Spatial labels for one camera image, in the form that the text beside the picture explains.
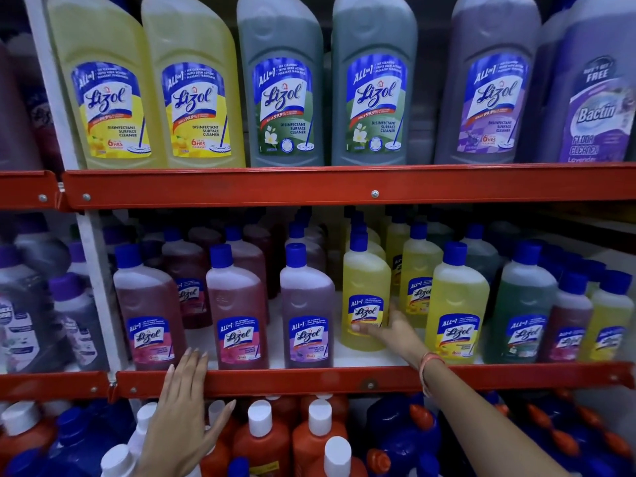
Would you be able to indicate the person's right hand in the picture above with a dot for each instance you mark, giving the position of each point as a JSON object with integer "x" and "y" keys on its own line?
{"x": 400, "y": 337}

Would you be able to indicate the person's left hand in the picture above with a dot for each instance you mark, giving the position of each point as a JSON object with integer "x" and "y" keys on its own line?
{"x": 174, "y": 432}

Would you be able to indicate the person's right thumb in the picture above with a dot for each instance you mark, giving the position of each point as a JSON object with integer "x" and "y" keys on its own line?
{"x": 367, "y": 329}

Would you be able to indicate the person's left thumb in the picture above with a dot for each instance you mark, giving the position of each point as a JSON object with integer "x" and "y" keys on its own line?
{"x": 222, "y": 419}

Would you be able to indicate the small yellow cleaner bottle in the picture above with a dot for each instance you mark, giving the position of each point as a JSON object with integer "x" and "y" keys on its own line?
{"x": 365, "y": 283}
{"x": 606, "y": 317}

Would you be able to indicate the person's right forearm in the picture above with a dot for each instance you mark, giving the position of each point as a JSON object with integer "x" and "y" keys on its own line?
{"x": 477, "y": 422}

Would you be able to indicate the cluster of orange white-capped bottles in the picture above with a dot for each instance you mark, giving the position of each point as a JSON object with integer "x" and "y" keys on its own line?
{"x": 263, "y": 442}

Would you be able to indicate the small purple cleaner bottle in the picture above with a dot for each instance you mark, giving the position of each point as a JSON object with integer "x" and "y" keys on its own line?
{"x": 306, "y": 302}
{"x": 310, "y": 250}

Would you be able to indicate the cluster of yellow bottles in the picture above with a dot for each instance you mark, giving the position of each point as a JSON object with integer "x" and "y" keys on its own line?
{"x": 454, "y": 298}

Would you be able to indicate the cluster of blue orange-capped bottles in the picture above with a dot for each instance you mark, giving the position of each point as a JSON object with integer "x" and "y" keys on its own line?
{"x": 402, "y": 432}

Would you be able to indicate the small green cleaner bottle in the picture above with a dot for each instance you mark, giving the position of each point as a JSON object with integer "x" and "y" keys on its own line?
{"x": 521, "y": 302}
{"x": 482, "y": 258}

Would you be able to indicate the cluster of pink bottles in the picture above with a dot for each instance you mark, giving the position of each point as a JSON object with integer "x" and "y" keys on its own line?
{"x": 149, "y": 302}

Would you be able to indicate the blue bottle with blue cap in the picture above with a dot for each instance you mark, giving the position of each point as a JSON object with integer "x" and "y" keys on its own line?
{"x": 22, "y": 464}
{"x": 74, "y": 437}

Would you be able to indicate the dark bottle with purple cap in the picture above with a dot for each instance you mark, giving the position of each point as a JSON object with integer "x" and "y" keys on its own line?
{"x": 79, "y": 327}
{"x": 22, "y": 327}

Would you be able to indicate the orange bottle with white cap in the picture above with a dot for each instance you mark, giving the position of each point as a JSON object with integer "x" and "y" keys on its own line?
{"x": 25, "y": 432}

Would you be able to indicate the small maroon cleaner bottle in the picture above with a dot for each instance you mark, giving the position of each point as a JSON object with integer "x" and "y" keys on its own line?
{"x": 566, "y": 317}

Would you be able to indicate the cluster of blue-capped bottles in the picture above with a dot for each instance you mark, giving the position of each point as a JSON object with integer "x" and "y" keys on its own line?
{"x": 571, "y": 263}

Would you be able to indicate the large green cleaner bottle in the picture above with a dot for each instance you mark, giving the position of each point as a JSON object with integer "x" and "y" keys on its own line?
{"x": 375, "y": 34}
{"x": 280, "y": 34}

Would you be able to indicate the large purple cleaner bottle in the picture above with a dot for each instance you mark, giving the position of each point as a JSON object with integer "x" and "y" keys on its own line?
{"x": 489, "y": 34}

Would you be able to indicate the purple bottle with pale label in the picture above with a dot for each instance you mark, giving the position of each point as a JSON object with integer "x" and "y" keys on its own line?
{"x": 596, "y": 94}

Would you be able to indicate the large yellow cleaner bottle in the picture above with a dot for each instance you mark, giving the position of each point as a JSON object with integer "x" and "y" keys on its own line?
{"x": 198, "y": 44}
{"x": 104, "y": 44}

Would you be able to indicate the large dark purple bottle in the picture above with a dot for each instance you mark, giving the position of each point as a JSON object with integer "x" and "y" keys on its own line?
{"x": 20, "y": 109}

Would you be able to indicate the long red shelf rail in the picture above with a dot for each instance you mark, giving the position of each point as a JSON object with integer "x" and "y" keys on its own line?
{"x": 308, "y": 381}
{"x": 348, "y": 186}

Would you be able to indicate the short red shelf rail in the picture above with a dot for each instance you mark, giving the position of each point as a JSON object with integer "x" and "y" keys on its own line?
{"x": 27, "y": 189}
{"x": 49, "y": 386}

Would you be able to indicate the white shelf upright post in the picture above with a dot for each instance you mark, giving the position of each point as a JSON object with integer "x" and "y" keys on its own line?
{"x": 97, "y": 268}

